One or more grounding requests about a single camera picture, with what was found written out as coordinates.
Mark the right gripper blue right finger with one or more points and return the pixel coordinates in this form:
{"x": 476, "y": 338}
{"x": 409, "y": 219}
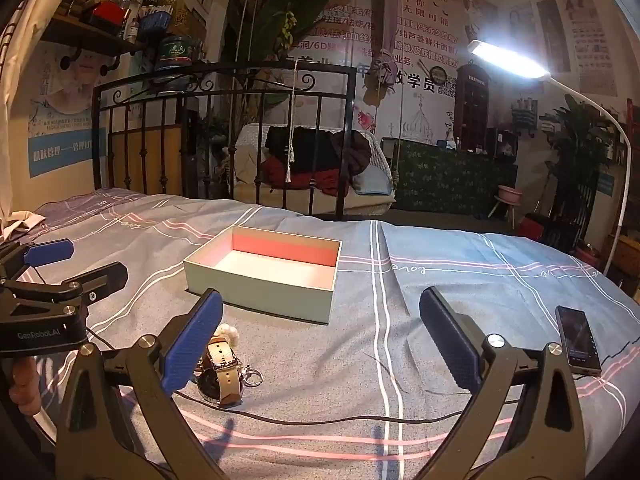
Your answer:
{"x": 546, "y": 436}

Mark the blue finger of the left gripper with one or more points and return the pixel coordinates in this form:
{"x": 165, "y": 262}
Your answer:
{"x": 16, "y": 258}
{"x": 89, "y": 287}

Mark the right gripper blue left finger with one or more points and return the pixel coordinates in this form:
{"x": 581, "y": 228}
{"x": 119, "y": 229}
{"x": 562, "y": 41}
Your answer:
{"x": 94, "y": 439}

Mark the tan leather strap watch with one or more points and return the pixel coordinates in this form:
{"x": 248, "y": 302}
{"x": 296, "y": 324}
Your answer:
{"x": 220, "y": 380}

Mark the left human hand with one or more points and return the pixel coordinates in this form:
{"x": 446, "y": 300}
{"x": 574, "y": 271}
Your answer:
{"x": 25, "y": 389}

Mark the black smartphone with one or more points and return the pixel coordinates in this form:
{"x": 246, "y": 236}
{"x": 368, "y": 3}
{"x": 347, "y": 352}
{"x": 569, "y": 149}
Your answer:
{"x": 578, "y": 342}

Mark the silver keyring clasp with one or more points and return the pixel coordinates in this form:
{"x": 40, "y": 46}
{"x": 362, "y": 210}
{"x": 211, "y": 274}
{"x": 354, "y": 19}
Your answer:
{"x": 250, "y": 377}

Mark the blue plaid bedsheet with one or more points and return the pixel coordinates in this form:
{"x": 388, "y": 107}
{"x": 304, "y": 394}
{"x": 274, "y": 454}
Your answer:
{"x": 366, "y": 396}

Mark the mint box with pink interior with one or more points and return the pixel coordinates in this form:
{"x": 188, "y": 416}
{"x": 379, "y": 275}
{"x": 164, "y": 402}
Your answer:
{"x": 276, "y": 273}

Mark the pink stool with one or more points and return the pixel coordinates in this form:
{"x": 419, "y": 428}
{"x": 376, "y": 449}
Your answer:
{"x": 511, "y": 197}

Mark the dark floral cabinet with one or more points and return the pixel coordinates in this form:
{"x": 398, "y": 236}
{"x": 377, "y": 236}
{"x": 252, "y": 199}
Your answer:
{"x": 427, "y": 178}

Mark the green potted plant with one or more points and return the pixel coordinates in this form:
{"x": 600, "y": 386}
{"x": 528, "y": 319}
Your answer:
{"x": 581, "y": 147}

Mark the wooden wall shelf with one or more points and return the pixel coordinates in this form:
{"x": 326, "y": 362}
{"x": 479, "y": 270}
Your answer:
{"x": 72, "y": 33}

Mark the black iron bed frame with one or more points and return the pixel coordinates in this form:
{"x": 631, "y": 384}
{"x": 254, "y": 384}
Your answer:
{"x": 176, "y": 129}

